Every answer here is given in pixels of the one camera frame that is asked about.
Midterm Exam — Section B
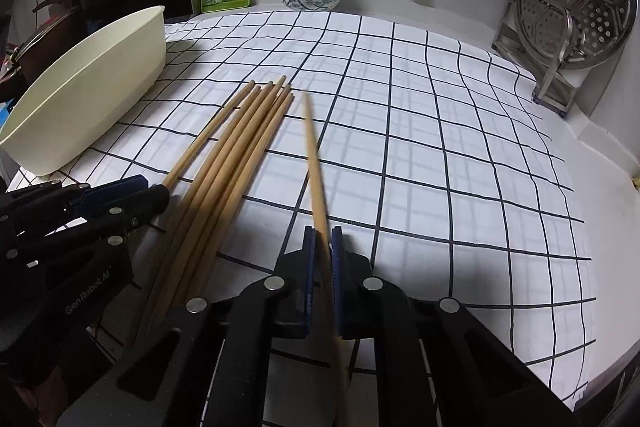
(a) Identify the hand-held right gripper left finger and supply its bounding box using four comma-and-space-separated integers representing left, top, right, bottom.
55, 227, 321, 427

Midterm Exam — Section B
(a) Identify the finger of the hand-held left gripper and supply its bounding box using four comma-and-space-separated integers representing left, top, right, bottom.
0, 175, 149, 221
15, 184, 171, 268

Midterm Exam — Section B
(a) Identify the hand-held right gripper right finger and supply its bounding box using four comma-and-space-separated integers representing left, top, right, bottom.
330, 227, 586, 427

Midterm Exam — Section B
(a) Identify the single bamboo chopstick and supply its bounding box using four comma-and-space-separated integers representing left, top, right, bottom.
302, 91, 353, 427

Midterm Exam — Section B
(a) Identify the cream oval basin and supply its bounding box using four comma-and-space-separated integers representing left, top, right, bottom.
0, 5, 167, 178

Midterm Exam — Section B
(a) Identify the bundle of bamboo chopsticks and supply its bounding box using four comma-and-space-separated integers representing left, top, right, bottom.
135, 76, 296, 348

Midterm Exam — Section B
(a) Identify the brown cooking pot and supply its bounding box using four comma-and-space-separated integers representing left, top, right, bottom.
0, 22, 81, 104

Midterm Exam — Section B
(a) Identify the white black checked cloth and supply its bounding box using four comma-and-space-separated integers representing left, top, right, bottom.
7, 11, 598, 388

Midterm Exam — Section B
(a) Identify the grey pot lid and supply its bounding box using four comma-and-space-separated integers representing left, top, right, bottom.
12, 0, 81, 58

